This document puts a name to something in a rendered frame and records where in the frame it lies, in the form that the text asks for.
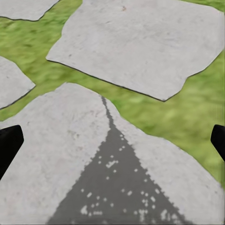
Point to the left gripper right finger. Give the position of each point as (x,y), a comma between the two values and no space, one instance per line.
(217,138)

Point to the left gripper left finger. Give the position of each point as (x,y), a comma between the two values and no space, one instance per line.
(11,140)

